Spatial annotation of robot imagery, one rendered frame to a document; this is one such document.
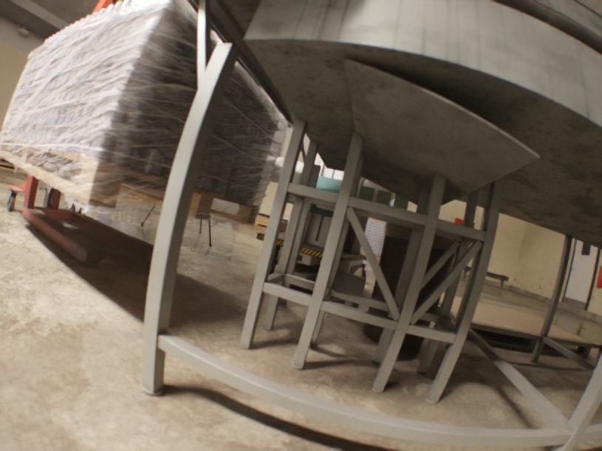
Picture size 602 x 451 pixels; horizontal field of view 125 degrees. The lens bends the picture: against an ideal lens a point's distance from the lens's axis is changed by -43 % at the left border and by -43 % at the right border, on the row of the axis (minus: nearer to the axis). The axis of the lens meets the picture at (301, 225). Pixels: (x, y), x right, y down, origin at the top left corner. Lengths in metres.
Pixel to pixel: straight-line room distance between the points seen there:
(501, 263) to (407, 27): 10.46
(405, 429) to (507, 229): 10.51
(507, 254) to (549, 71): 10.42
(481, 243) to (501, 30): 0.61
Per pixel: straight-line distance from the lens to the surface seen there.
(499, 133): 0.55
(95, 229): 2.20
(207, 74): 0.61
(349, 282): 1.06
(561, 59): 0.69
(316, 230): 2.24
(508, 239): 10.93
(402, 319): 0.87
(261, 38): 0.59
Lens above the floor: 0.48
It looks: 1 degrees down
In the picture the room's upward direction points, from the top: 14 degrees clockwise
